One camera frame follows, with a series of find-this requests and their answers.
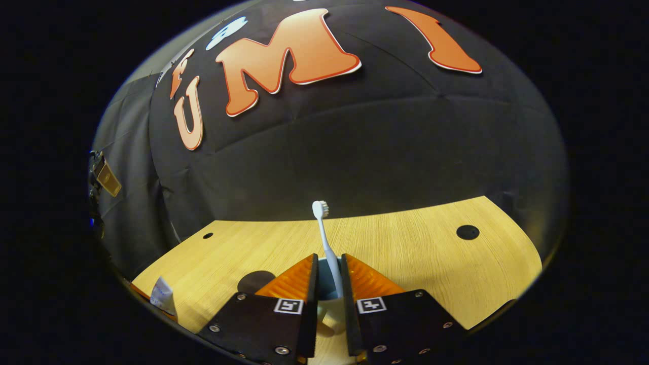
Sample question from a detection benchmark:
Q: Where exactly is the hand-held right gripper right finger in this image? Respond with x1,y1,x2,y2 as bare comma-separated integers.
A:
341,253,467,365

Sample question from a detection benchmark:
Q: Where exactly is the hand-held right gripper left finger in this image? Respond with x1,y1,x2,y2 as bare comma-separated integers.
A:
197,253,319,365

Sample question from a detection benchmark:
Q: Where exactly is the pale blue cup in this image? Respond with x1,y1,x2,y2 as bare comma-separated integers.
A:
316,257,351,336

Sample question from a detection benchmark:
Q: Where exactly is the white toothpaste tube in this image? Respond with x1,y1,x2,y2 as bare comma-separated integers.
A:
149,276,178,321

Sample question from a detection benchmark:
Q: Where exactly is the dark brown round coaster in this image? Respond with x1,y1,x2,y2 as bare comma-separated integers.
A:
237,270,277,295

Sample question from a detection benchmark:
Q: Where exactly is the white toothbrush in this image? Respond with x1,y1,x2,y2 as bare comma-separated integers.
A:
312,200,345,300

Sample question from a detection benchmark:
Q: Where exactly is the black backdrop cloth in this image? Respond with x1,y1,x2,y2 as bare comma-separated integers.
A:
91,0,569,284

